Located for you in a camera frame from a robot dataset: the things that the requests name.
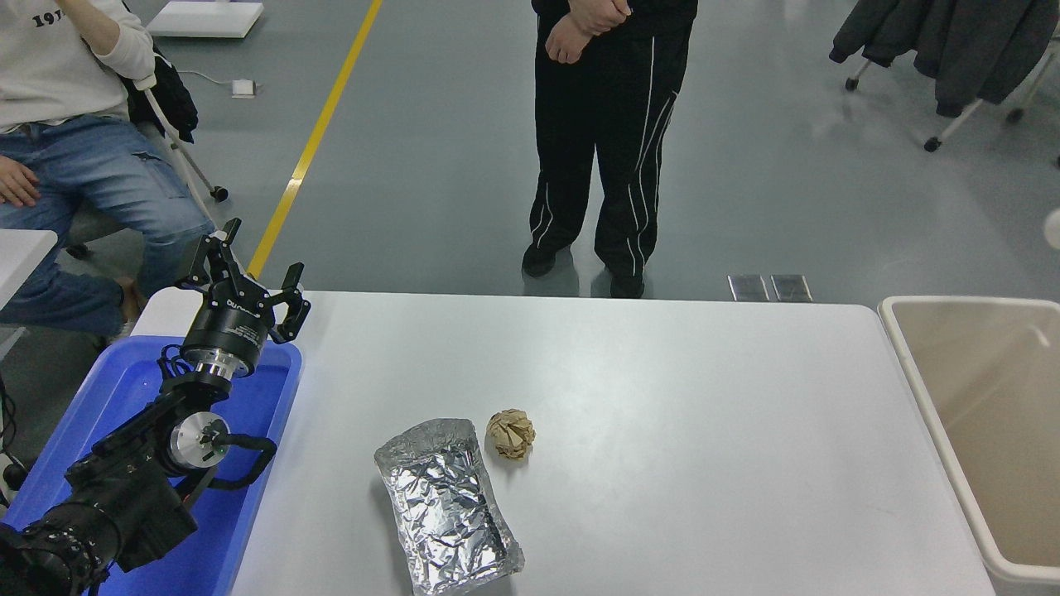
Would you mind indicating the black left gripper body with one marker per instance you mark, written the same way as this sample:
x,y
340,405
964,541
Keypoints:
x,y
228,327

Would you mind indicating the person's left forearm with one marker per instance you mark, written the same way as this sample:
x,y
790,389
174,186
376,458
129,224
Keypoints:
x,y
95,25

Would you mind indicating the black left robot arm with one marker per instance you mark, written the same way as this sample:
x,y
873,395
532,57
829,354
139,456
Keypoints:
x,y
124,497

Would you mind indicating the person's right hand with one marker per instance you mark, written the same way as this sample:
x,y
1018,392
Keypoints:
x,y
16,186
603,12

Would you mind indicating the person's left hand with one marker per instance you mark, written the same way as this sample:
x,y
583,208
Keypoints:
x,y
570,41

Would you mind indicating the blue plastic tray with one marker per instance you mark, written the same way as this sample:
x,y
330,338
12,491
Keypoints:
x,y
248,414

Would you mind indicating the white wheeled chair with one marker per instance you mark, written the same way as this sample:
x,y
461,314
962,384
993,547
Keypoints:
x,y
186,161
952,128

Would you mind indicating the yellow floor tape line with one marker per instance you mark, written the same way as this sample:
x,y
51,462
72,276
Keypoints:
x,y
319,132

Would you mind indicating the person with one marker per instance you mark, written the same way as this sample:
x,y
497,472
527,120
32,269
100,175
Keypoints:
x,y
604,149
83,165

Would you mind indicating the black jacket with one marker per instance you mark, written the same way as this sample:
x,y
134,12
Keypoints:
x,y
170,99

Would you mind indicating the white power adapter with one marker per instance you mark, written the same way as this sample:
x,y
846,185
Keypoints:
x,y
243,87

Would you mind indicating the white side table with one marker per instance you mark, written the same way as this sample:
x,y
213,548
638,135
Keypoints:
x,y
21,257

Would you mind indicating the white flat floor platform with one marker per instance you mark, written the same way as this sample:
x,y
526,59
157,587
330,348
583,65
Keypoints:
x,y
207,16

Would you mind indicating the crumpled silver foil tray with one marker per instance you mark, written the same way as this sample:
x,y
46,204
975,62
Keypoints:
x,y
443,505

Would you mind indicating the crumpled tan paper ball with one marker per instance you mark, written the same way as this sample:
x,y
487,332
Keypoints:
x,y
510,434

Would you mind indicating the metal floor plate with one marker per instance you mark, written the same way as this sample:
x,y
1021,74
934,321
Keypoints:
x,y
749,287
792,287

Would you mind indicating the large pale plastic bin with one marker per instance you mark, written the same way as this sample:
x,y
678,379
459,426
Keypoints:
x,y
994,430

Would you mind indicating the dark grey coat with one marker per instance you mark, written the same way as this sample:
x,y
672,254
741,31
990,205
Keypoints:
x,y
969,41

